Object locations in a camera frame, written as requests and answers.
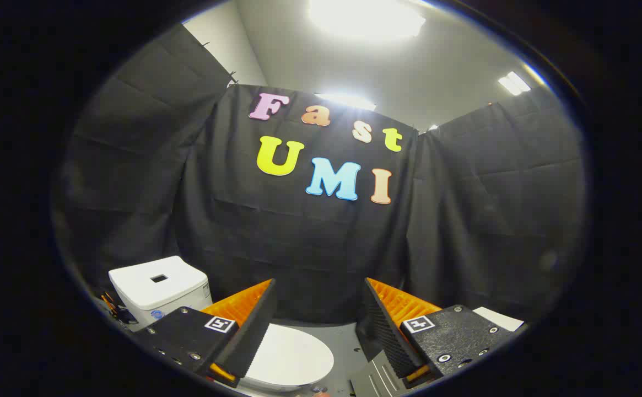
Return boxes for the rectangular ceiling light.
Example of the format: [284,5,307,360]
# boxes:
[498,72,531,95]

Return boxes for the large ceiling light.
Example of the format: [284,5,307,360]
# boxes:
[307,0,426,42]

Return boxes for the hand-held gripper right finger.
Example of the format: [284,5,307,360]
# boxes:
[355,277,515,390]

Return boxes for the long ceiling light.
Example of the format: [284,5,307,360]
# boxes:
[315,93,376,111]

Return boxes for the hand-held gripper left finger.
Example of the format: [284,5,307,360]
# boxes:
[133,278,277,388]

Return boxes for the black and orange cables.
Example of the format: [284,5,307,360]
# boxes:
[99,291,138,327]

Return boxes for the black backdrop cloth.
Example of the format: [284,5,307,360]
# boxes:
[51,22,589,326]

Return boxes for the grey cabinet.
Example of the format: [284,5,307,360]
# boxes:
[351,306,525,397]

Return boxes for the white toilet lid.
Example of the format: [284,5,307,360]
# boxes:
[241,324,335,387]

